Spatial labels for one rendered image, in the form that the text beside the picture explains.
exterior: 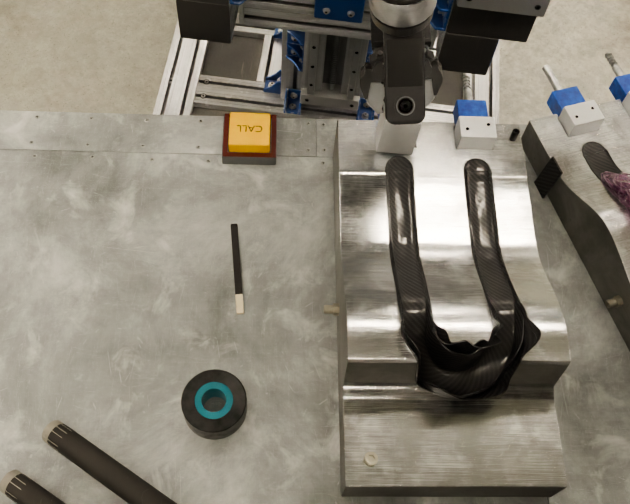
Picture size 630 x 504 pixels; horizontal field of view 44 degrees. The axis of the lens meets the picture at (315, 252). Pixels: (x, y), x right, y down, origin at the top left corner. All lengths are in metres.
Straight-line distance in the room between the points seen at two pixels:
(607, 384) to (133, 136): 0.76
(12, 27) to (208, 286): 1.61
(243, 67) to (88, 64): 0.53
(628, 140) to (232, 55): 1.16
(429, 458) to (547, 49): 1.79
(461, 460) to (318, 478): 0.18
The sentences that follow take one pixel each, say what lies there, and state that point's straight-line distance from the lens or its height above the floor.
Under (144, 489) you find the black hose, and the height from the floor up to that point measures 0.86.
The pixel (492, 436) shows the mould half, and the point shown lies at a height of 0.86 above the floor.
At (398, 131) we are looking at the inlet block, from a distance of 1.07.
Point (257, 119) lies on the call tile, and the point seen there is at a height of 0.84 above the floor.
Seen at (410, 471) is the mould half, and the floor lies 0.86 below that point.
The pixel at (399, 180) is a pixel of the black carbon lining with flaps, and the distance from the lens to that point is 1.09.
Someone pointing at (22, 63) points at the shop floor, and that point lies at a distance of 2.46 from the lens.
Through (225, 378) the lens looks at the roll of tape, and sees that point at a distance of 1.00.
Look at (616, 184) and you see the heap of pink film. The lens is 1.17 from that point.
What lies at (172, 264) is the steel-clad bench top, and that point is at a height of 0.80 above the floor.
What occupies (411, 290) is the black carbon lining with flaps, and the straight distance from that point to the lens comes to 0.98.
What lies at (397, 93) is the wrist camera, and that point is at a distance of 0.92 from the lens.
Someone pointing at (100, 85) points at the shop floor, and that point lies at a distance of 2.36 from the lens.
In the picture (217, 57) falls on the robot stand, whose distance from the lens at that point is 2.11.
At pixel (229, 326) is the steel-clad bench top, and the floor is 0.80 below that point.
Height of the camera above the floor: 1.78
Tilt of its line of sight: 62 degrees down
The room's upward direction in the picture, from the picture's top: 7 degrees clockwise
